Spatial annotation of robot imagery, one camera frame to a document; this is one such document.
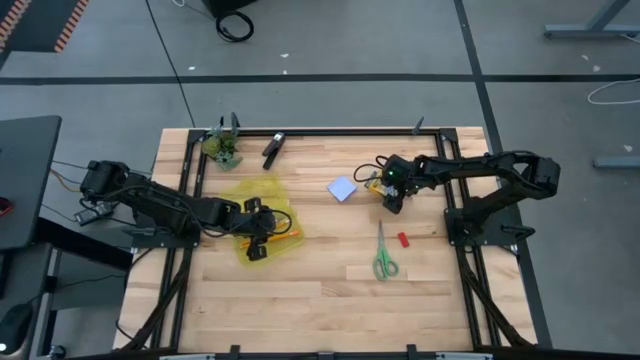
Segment grey table leg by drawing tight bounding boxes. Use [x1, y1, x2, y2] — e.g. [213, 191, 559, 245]
[543, 0, 640, 40]

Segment black desk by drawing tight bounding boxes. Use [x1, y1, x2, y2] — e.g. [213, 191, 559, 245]
[0, 115, 63, 251]

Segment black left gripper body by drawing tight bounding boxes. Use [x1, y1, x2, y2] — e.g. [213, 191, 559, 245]
[238, 196, 280, 263]

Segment black aluminium rig frame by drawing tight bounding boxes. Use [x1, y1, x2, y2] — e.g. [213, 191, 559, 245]
[114, 126, 541, 360]

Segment grey table foot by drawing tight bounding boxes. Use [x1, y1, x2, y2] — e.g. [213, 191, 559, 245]
[592, 155, 640, 170]

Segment pale blue sticky note pad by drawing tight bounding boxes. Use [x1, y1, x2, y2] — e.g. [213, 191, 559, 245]
[326, 174, 359, 204]

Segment yellow translucent pencil pouch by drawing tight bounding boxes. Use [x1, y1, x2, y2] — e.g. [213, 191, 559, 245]
[219, 174, 305, 269]

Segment white floor cable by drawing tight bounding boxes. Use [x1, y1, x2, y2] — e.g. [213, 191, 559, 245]
[586, 77, 640, 106]

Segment black computer mouse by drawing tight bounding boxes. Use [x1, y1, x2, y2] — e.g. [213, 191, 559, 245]
[0, 302, 34, 359]

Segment black stapler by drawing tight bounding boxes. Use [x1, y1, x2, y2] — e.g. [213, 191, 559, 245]
[261, 131, 288, 172]

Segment black power adapter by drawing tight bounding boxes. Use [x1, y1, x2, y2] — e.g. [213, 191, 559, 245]
[73, 202, 114, 226]

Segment coiled black cable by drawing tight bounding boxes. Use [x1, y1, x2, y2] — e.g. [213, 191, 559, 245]
[214, 9, 256, 44]

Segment orange black striped mat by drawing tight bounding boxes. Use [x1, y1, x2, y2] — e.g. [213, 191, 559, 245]
[0, 0, 90, 54]

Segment small artificial plant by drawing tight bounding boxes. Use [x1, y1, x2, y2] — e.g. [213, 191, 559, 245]
[201, 117, 245, 172]

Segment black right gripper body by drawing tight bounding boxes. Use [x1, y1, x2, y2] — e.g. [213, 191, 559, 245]
[380, 154, 422, 216]

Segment green handled scissors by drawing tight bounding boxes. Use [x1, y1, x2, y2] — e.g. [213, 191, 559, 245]
[372, 219, 400, 282]

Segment yellow green crayon box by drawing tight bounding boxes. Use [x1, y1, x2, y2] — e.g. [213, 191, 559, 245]
[363, 170, 392, 200]

